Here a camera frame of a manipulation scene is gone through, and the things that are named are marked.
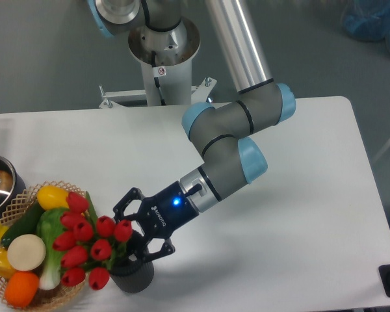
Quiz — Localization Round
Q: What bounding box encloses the red tulip bouquet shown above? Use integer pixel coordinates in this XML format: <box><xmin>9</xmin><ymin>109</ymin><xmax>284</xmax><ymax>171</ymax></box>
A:
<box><xmin>53</xmin><ymin>192</ymin><xmax>133</xmax><ymax>291</ymax></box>

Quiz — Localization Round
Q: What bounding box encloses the orange fruit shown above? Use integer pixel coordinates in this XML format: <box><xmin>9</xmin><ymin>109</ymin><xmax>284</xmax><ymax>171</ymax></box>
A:
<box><xmin>4</xmin><ymin>271</ymin><xmax>39</xmax><ymax>308</ymax></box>

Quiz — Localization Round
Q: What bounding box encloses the dark grey ribbed vase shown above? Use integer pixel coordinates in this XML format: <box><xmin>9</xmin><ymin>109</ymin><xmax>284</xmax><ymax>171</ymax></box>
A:
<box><xmin>110</xmin><ymin>231</ymin><xmax>154</xmax><ymax>294</ymax></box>

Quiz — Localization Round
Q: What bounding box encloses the yellow bell pepper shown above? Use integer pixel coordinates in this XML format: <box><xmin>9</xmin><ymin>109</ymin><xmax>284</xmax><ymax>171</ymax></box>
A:
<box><xmin>0</xmin><ymin>248</ymin><xmax>17</xmax><ymax>279</ymax></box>

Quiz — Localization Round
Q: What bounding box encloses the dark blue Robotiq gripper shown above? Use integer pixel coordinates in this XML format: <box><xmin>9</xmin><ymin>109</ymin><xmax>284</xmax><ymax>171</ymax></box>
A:
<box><xmin>112</xmin><ymin>181</ymin><xmax>202</xmax><ymax>265</ymax></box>

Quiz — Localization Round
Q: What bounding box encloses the black pedestal cable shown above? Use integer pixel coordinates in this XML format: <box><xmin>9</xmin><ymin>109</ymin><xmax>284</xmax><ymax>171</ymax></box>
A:
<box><xmin>151</xmin><ymin>50</ymin><xmax>166</xmax><ymax>107</ymax></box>

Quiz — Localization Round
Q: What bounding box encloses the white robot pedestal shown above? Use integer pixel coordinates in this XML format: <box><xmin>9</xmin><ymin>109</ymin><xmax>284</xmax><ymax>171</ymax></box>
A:
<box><xmin>99</xmin><ymin>17</ymin><xmax>217</xmax><ymax>109</ymax></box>

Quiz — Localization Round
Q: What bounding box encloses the green bok choy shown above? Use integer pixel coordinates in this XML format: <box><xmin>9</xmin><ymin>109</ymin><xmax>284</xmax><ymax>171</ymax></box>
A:
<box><xmin>36</xmin><ymin>207</ymin><xmax>68</xmax><ymax>291</ymax></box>

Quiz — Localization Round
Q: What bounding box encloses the woven wicker basket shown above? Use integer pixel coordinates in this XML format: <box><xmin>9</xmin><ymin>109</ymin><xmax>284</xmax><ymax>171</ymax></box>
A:
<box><xmin>0</xmin><ymin>181</ymin><xmax>86</xmax><ymax>311</ymax></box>

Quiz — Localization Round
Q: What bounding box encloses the green cucumber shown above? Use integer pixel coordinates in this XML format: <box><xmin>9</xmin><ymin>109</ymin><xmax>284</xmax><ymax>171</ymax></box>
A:
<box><xmin>1</xmin><ymin>201</ymin><xmax>45</xmax><ymax>248</ymax></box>

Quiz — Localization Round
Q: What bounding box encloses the blue plastic bag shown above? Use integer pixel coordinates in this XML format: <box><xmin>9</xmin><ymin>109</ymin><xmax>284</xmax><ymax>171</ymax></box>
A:
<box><xmin>341</xmin><ymin>1</ymin><xmax>390</xmax><ymax>53</ymax></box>

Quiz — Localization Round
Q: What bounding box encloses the yellow squash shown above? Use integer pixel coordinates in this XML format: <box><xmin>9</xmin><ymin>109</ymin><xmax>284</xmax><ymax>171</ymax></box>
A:
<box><xmin>36</xmin><ymin>185</ymin><xmax>87</xmax><ymax>218</ymax></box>

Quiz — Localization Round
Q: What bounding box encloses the beige round disc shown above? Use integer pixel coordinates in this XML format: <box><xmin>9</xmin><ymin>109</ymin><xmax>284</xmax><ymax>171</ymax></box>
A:
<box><xmin>7</xmin><ymin>234</ymin><xmax>46</xmax><ymax>271</ymax></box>

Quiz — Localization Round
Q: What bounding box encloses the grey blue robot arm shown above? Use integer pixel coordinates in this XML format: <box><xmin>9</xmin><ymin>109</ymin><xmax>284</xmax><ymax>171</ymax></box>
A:
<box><xmin>88</xmin><ymin>1</ymin><xmax>296</xmax><ymax>263</ymax></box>

